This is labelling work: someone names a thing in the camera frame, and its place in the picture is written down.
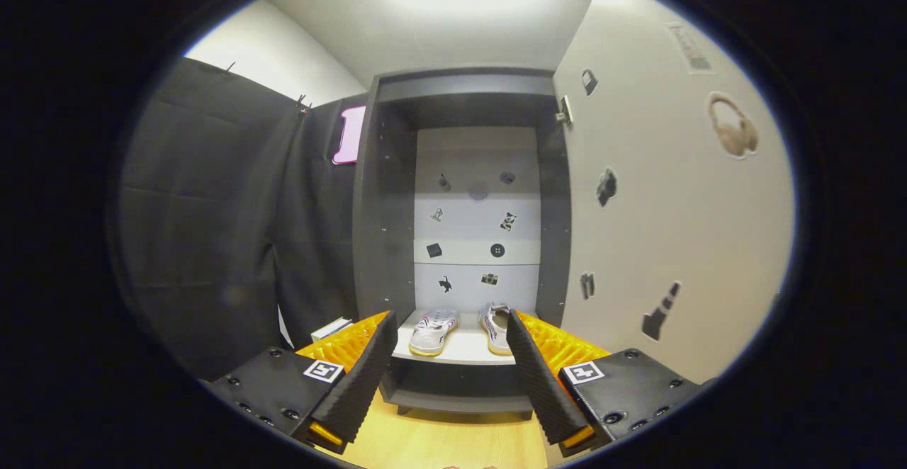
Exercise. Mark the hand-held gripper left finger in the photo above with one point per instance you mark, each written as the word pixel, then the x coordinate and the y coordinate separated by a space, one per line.
pixel 361 391

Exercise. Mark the beige shoe cabinet door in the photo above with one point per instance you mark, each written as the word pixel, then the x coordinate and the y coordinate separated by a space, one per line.
pixel 673 242

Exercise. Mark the dark blue book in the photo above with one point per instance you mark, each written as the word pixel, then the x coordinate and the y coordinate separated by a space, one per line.
pixel 343 326

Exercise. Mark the metal door hinge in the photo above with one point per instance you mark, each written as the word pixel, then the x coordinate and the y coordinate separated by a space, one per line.
pixel 565 111

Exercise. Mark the green spine book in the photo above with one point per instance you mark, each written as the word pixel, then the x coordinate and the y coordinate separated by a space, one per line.
pixel 326 330

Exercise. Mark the white shoe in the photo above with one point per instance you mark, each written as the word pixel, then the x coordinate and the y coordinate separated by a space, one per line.
pixel 497 331
pixel 432 334

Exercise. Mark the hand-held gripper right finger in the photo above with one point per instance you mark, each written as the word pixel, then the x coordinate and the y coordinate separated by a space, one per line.
pixel 542 391

